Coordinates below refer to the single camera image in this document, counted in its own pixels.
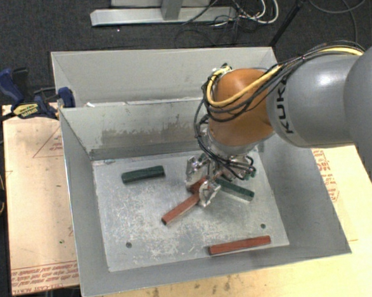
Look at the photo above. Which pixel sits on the red-brown block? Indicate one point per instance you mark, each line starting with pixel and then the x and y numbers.
pixel 239 245
pixel 180 210

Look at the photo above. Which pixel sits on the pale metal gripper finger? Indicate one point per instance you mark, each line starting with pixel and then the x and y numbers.
pixel 192 171
pixel 208 191

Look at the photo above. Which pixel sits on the grey metal bin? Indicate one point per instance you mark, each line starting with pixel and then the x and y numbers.
pixel 140 217

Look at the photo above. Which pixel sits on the brown cardboard board, red print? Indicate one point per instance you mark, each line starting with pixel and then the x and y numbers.
pixel 33 187

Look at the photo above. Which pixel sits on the dark green flat block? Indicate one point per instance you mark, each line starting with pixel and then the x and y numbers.
pixel 238 190
pixel 142 174

